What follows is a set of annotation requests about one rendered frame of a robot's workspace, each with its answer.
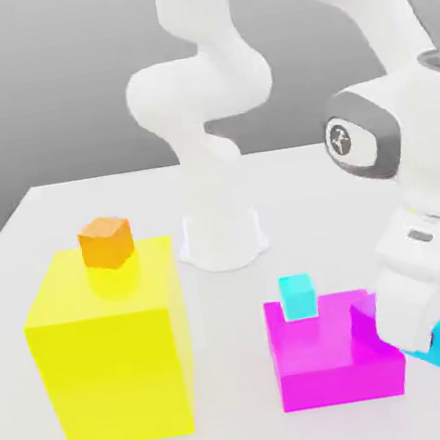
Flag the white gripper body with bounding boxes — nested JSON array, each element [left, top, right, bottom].
[[366, 258, 440, 360]]

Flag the small cyan cube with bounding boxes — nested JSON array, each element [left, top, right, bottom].
[[276, 272, 321, 323]]

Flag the small orange cube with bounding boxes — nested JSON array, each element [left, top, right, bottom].
[[74, 212, 138, 274]]

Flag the large magenta box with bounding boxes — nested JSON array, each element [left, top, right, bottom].
[[262, 283, 411, 414]]

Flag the large yellow box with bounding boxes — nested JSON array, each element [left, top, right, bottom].
[[11, 233, 206, 440]]

